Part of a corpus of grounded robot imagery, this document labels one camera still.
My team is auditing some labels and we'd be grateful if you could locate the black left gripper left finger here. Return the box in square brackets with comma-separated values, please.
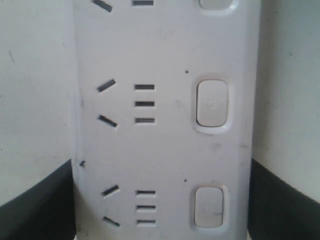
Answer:
[0, 160, 76, 240]

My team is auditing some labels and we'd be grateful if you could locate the white five-outlet power strip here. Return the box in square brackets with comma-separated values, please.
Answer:
[73, 0, 262, 240]

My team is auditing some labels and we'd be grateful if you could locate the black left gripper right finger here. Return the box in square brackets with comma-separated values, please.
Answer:
[247, 160, 320, 240]

